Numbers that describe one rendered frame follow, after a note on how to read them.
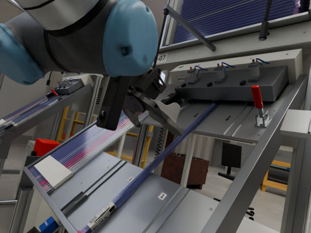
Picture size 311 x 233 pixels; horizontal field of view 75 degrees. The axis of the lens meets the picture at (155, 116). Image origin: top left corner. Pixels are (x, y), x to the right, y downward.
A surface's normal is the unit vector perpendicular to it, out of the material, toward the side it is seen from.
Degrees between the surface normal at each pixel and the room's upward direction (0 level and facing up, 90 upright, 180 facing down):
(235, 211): 90
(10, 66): 147
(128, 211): 44
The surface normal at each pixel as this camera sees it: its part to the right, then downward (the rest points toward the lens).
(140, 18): 0.88, 0.16
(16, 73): -0.41, 0.72
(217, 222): -0.34, -0.84
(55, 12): 0.09, 0.88
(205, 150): -0.41, -0.17
